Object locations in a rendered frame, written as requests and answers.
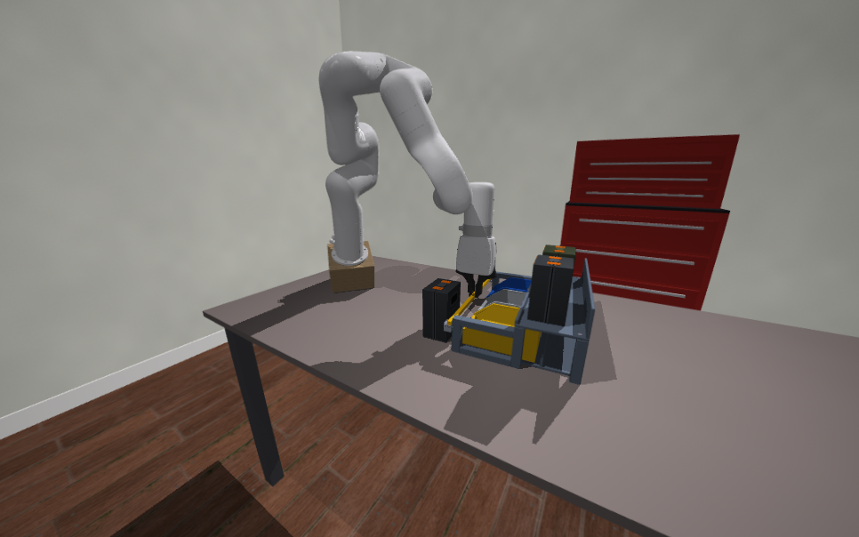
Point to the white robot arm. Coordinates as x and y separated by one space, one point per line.
405 92

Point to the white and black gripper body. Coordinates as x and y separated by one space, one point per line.
473 255

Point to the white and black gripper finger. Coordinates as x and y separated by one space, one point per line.
481 280
470 281

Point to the yellow vertical bar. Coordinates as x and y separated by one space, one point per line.
465 304

